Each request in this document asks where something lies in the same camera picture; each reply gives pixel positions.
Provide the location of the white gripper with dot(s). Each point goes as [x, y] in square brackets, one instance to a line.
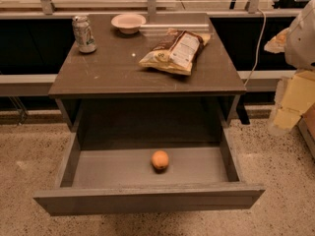
[302, 39]

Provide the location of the orange fruit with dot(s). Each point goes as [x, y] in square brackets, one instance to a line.
[160, 160]

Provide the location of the grey open top drawer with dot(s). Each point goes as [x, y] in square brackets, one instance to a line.
[107, 167]

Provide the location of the brown yellow chip bag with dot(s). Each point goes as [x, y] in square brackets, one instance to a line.
[176, 52]

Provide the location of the white ceramic bowl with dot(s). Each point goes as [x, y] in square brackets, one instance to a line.
[128, 23]

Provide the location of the green white soda can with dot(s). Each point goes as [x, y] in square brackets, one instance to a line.
[83, 34]

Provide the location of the metal railing frame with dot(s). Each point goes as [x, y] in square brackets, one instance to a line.
[151, 0]

